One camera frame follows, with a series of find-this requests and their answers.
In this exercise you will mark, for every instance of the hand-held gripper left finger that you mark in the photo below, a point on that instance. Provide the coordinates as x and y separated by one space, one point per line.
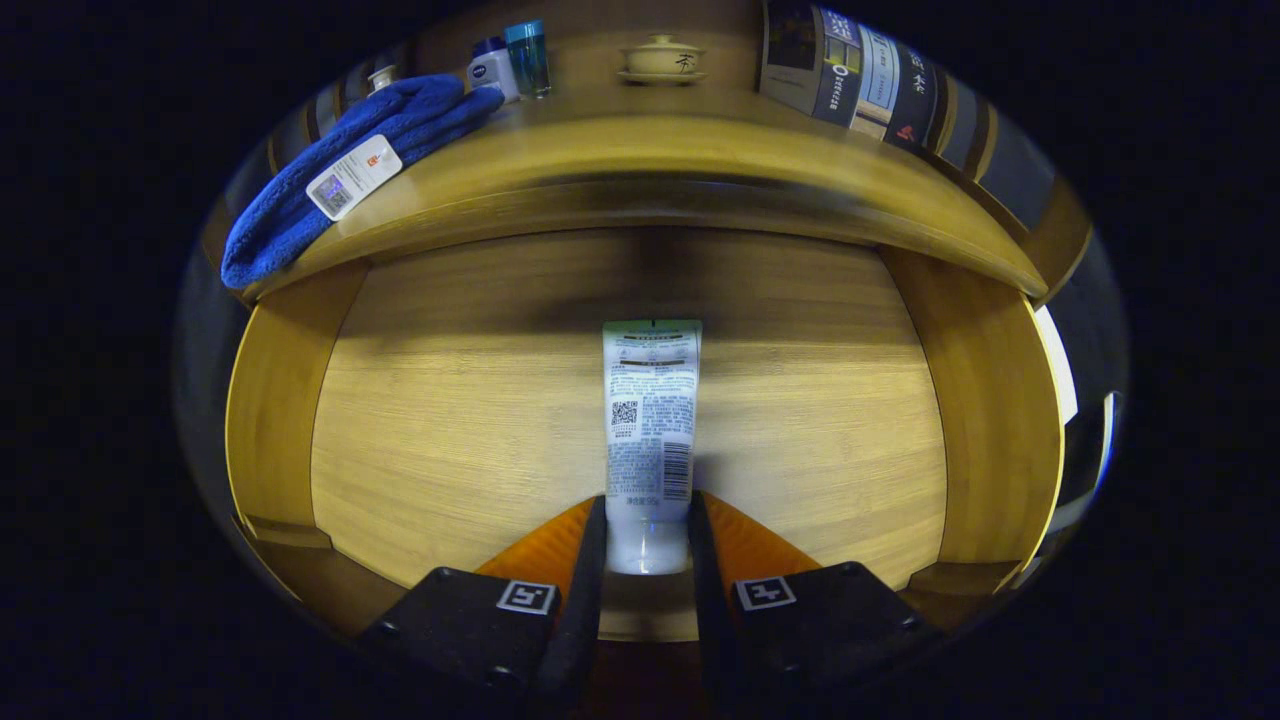
585 600

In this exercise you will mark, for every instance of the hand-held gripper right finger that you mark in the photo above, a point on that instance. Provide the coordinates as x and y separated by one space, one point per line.
705 590

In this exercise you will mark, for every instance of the white tube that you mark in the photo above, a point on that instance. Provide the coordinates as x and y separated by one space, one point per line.
650 420

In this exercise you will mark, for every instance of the wooden drawer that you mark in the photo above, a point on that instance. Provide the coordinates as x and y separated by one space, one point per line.
450 420

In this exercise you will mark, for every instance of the wooden cabinet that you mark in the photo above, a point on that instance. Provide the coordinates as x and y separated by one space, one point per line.
1060 235

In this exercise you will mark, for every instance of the blue towel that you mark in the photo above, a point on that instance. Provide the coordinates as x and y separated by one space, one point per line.
290 210

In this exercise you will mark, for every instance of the beige lidded teacup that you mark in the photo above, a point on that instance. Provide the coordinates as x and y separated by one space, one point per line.
660 60

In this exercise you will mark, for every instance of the light blue book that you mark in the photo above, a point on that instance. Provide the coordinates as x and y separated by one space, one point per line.
875 85

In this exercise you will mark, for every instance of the white bottle with blue cap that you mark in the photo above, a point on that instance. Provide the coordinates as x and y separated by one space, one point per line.
492 75

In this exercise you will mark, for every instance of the teal bottle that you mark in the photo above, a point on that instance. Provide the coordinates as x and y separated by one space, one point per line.
528 60

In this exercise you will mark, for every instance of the white pump bottle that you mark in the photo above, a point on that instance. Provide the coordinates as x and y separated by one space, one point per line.
382 78

